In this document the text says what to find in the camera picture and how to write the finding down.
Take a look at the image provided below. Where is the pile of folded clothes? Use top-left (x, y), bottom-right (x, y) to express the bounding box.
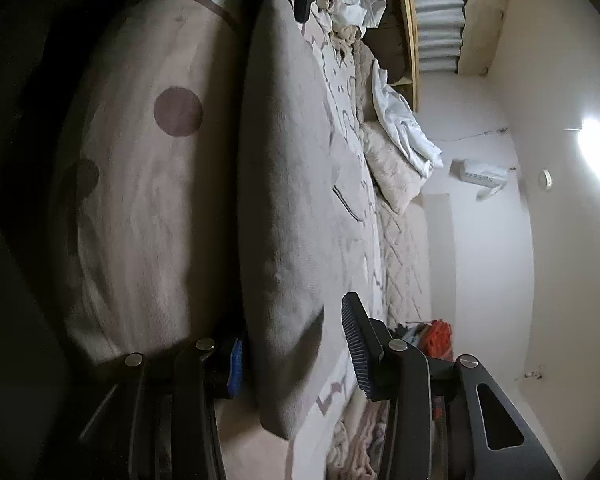
top-left (387, 318), bottom-right (455, 364)

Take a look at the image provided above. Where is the white bag on wall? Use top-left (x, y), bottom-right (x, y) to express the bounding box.
top-left (450, 157), bottom-right (512, 202)

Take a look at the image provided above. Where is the beige window pelmet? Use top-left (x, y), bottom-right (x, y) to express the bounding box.
top-left (456, 0), bottom-right (512, 77)

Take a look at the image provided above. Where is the beige knitted cloth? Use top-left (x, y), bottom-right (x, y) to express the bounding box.
top-left (325, 399), bottom-right (397, 480)

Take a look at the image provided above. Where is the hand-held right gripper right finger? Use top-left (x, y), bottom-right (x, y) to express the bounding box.
top-left (340, 291), bottom-right (563, 480)

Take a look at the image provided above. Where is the grey pleated curtain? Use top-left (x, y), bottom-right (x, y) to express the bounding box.
top-left (409, 0), bottom-right (470, 75)

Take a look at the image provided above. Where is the wooden shelf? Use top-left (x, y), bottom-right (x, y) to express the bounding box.
top-left (362, 0), bottom-right (422, 114)

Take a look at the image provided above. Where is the beige quilted blanket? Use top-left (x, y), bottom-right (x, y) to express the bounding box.
top-left (377, 199), bottom-right (433, 328)

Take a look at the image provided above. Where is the heap of light clothes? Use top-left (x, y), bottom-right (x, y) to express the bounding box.
top-left (314, 0), bottom-right (389, 58)

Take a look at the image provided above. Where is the beige patterned bed sheet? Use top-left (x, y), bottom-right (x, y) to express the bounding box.
top-left (49, 0), bottom-right (398, 480)

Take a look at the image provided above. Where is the grey printed t-shirt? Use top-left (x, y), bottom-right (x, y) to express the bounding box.
top-left (236, 0), bottom-right (378, 442)

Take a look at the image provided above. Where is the fluffy beige pillow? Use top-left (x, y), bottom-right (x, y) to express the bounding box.
top-left (359, 119), bottom-right (432, 213)

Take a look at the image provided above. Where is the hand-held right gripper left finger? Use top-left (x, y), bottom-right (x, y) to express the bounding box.
top-left (79, 336), bottom-right (247, 480)

